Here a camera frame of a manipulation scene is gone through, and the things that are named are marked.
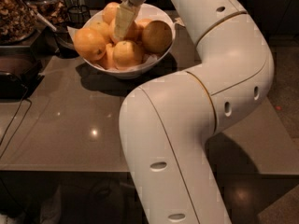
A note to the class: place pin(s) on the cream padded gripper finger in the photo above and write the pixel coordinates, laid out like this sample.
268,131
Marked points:
125,15

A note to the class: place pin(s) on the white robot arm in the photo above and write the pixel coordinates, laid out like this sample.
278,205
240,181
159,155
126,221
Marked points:
165,123

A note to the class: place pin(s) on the hidden right back orange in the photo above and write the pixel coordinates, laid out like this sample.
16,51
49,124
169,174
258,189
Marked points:
143,23

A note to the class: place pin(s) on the small left back orange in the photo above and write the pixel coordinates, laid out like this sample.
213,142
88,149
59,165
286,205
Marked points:
103,28

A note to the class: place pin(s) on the orange wedge piece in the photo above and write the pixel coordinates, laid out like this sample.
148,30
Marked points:
107,61

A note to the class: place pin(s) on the glass jar of nuts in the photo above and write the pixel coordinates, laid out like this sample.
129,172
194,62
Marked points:
16,21

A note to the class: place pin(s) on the black kitchen appliance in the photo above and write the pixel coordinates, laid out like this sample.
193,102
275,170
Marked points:
19,74

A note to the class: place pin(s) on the black wire holder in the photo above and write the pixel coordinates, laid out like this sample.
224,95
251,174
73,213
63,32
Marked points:
77,16

